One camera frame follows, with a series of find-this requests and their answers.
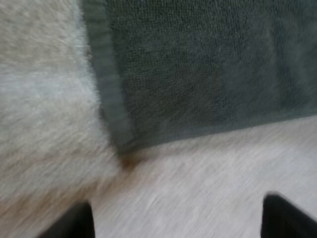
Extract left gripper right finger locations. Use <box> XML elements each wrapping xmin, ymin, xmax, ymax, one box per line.
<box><xmin>260</xmin><ymin>193</ymin><xmax>317</xmax><ymax>238</ymax></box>

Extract grey-green towel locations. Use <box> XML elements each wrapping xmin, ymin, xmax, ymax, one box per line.
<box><xmin>81</xmin><ymin>0</ymin><xmax>317</xmax><ymax>155</ymax></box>

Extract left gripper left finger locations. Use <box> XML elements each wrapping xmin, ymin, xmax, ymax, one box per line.
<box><xmin>36</xmin><ymin>200</ymin><xmax>96</xmax><ymax>238</ymax></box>

